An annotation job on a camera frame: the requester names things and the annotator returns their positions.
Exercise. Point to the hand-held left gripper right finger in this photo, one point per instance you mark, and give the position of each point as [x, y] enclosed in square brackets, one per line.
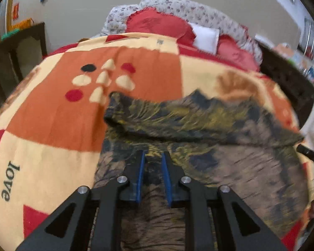
[167, 180]

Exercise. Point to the orange flat box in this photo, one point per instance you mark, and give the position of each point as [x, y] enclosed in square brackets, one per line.
[22, 24]

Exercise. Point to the red paper wall sticker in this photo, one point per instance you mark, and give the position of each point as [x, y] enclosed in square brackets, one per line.
[15, 10]

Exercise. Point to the dark floral patterned shirt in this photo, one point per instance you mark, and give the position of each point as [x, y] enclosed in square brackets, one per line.
[198, 120]

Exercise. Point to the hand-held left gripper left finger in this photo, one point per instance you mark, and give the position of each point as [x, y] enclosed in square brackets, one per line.
[140, 177]

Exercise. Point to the orange red printed blanket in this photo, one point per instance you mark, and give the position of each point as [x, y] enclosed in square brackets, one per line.
[55, 115]

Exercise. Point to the red heart-shaped pillow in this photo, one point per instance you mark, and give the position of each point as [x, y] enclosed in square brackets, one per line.
[159, 26]
[235, 53]

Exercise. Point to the dark carved wooden cabinet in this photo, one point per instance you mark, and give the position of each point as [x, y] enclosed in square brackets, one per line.
[285, 78]

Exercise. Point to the white pillow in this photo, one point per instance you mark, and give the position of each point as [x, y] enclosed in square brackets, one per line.
[205, 38]

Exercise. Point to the pile of assorted packets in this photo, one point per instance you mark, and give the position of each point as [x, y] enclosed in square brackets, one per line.
[298, 62]

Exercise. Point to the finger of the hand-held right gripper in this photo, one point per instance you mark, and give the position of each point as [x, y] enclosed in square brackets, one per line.
[311, 154]

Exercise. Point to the dark wooden side table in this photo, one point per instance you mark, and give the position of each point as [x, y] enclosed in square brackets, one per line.
[28, 39]

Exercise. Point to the metal stair railing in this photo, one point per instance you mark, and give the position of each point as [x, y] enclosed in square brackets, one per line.
[312, 41]

